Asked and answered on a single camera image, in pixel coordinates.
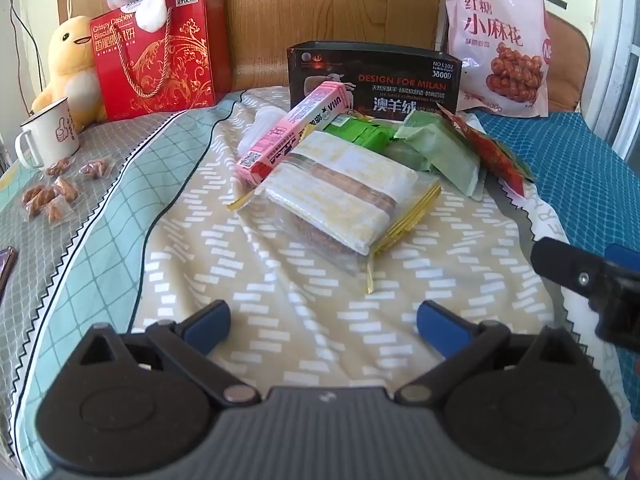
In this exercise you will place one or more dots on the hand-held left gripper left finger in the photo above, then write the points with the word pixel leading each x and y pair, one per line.
pixel 207 325

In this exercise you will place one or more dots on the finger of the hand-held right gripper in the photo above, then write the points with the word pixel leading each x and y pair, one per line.
pixel 625 257
pixel 565 265

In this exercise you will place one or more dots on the dark smartphone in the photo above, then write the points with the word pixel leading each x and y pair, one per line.
pixel 6 270

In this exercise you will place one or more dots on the white window frame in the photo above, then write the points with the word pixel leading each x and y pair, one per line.
pixel 615 60

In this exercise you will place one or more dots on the white wrapper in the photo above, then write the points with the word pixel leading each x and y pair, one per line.
pixel 262 125

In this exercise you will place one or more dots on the wooden headboard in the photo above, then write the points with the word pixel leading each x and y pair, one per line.
pixel 310 5

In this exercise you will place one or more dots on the clear sandwich cracker packet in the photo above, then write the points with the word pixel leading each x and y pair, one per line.
pixel 340 190

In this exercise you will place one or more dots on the pink long snack box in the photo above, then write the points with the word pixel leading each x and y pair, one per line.
pixel 285 135

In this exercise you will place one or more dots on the large pink snack bag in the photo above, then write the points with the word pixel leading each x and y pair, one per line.
pixel 495 25

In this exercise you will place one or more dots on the pile of wrapped twist snacks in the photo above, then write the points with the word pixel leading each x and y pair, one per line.
pixel 62 190

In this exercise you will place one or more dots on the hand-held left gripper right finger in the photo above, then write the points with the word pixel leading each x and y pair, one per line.
pixel 442 322

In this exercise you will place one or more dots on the light green snack pouch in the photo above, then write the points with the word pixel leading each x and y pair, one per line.
pixel 440 155

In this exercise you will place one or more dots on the black tape strip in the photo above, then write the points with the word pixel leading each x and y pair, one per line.
pixel 555 4

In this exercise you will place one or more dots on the yellow-edged clear snack packet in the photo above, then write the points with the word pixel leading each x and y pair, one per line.
pixel 410 217

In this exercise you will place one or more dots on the red gift box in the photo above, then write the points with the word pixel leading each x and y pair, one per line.
pixel 170 75

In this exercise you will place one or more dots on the red snack packet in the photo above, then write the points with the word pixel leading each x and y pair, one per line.
pixel 500 160

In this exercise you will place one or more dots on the black printed tin box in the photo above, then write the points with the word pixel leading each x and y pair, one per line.
pixel 400 80

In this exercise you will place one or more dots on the blue patterned mat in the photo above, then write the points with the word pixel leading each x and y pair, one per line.
pixel 565 160

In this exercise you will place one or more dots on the yellow duck plush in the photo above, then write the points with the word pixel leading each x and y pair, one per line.
pixel 75 60

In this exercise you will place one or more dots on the white enamel mug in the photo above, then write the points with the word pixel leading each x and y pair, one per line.
pixel 50 135

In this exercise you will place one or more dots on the brown cushion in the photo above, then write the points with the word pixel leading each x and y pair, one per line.
pixel 567 60

